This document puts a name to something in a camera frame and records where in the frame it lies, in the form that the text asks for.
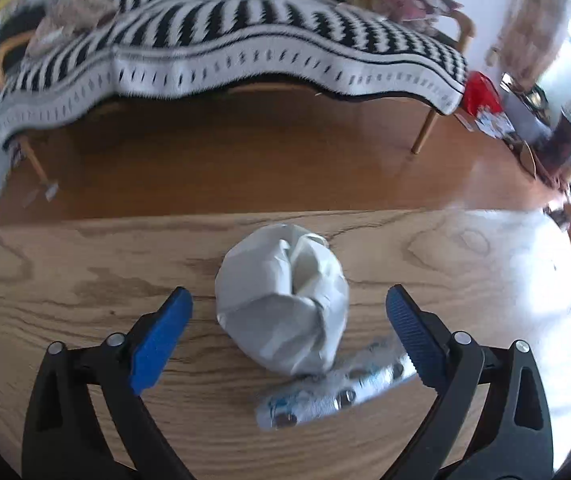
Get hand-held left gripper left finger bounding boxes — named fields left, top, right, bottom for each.
left=22, top=286, right=196, bottom=480

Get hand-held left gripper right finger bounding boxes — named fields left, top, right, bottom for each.
left=383, top=284, right=555, bottom=480

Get silver blister pack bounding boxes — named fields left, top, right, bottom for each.
left=255, top=337, right=419, bottom=434

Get white paper wrapper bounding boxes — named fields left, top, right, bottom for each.
left=214, top=222, right=351, bottom=376

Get white printed packages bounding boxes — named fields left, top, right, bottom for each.
left=474, top=109, right=517, bottom=139

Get red bag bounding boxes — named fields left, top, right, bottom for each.
left=460, top=71, right=505, bottom=117

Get black white striped blanket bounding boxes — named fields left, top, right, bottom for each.
left=0, top=0, right=469, bottom=147

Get patterned curtain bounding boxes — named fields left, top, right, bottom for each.
left=496, top=0, right=571, bottom=77

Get wooden frame sofa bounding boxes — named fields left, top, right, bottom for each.
left=0, top=0, right=476, bottom=187

